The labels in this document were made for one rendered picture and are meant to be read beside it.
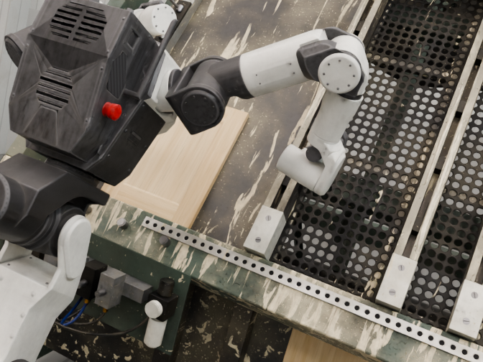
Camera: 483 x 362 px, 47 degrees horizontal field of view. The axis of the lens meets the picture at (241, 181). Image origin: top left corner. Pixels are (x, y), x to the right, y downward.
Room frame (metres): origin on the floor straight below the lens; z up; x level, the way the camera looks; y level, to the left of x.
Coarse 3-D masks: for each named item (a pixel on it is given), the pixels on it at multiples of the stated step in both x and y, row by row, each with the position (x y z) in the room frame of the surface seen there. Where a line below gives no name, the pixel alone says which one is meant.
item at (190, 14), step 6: (186, 0) 2.00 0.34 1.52; (192, 0) 1.99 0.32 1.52; (198, 0) 2.02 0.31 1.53; (192, 6) 1.99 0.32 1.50; (192, 12) 2.00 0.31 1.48; (186, 18) 1.97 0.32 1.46; (180, 24) 1.94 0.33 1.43; (186, 24) 1.98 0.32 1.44; (180, 30) 1.95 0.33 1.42; (174, 36) 1.92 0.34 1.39; (168, 42) 1.89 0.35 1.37; (174, 42) 1.93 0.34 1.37; (168, 48) 1.90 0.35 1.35
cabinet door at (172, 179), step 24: (240, 120) 1.69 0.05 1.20; (168, 144) 1.68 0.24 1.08; (192, 144) 1.67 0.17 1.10; (216, 144) 1.65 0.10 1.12; (144, 168) 1.64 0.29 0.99; (168, 168) 1.63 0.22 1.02; (192, 168) 1.62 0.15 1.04; (216, 168) 1.60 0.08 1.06; (120, 192) 1.59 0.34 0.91; (144, 192) 1.58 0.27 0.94; (168, 192) 1.58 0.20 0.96; (192, 192) 1.56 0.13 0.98; (168, 216) 1.53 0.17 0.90; (192, 216) 1.52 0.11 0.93
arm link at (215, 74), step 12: (216, 60) 1.20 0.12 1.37; (228, 60) 1.15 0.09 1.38; (204, 72) 1.15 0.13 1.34; (216, 72) 1.14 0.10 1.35; (228, 72) 1.12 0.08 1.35; (240, 72) 1.11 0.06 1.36; (192, 84) 1.11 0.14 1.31; (216, 84) 1.12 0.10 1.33; (228, 84) 1.12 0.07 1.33; (240, 84) 1.12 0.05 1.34; (228, 96) 1.13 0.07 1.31; (240, 96) 1.13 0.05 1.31; (252, 96) 1.14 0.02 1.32
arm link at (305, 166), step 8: (288, 152) 1.19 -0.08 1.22; (296, 152) 1.20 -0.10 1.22; (304, 152) 1.21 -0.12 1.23; (312, 152) 1.16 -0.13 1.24; (280, 160) 1.19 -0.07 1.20; (288, 160) 1.19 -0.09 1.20; (296, 160) 1.18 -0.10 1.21; (304, 160) 1.18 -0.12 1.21; (312, 160) 1.17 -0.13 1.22; (320, 160) 1.20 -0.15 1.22; (280, 168) 1.20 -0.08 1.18; (288, 168) 1.19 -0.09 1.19; (296, 168) 1.18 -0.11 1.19; (304, 168) 1.18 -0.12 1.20; (312, 168) 1.17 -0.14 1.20; (320, 168) 1.18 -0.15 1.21; (288, 176) 1.20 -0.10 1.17; (296, 176) 1.18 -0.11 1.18; (304, 176) 1.17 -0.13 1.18; (312, 176) 1.17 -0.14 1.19; (304, 184) 1.18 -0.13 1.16; (312, 184) 1.17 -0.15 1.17
